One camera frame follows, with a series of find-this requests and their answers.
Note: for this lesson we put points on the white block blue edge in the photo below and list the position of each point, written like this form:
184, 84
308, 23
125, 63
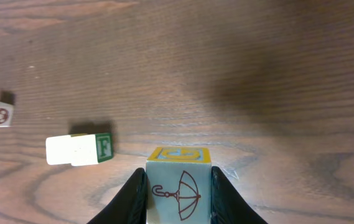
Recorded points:
59, 149

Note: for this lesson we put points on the white block red bug drawing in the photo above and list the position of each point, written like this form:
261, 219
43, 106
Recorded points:
91, 149

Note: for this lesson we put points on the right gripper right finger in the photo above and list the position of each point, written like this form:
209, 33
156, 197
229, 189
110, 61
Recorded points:
227, 205

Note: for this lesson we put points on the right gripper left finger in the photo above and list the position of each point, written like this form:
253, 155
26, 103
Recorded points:
129, 205

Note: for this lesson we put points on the acorn picture wooden block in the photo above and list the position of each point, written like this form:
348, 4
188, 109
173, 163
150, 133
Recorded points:
179, 188

